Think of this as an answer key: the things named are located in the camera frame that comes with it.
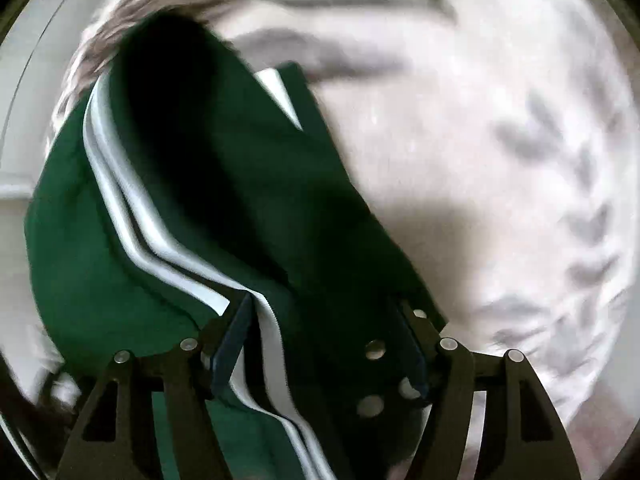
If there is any white cabinet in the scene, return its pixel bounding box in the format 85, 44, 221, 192
0, 0, 121, 201

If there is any floral pale bed sheet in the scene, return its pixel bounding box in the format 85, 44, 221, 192
45, 0, 640, 480

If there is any green and white varsity jacket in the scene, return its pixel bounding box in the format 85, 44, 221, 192
24, 10, 451, 480

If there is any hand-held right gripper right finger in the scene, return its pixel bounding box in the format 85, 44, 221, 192
399, 299, 584, 480

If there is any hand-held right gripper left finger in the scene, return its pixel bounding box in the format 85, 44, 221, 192
55, 294, 257, 480

